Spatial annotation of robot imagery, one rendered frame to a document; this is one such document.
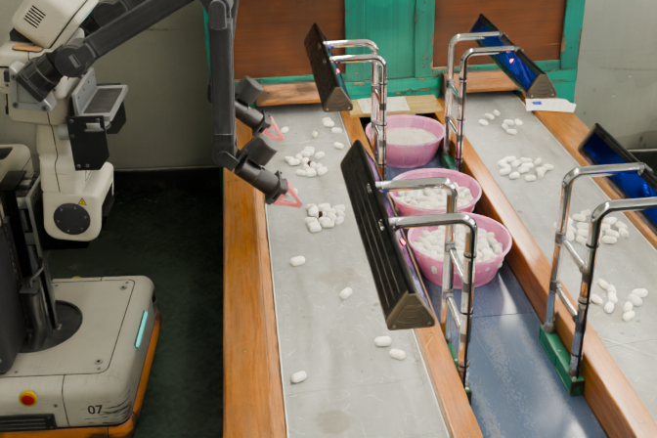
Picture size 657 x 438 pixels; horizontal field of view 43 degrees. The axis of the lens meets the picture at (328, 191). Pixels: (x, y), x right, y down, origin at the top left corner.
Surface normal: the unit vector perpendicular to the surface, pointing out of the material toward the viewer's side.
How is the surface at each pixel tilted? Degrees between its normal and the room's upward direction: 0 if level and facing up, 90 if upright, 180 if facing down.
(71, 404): 90
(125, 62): 90
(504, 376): 0
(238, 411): 0
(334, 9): 90
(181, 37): 90
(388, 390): 0
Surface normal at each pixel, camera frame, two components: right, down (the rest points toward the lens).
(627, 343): -0.03, -0.89
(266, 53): 0.11, 0.44
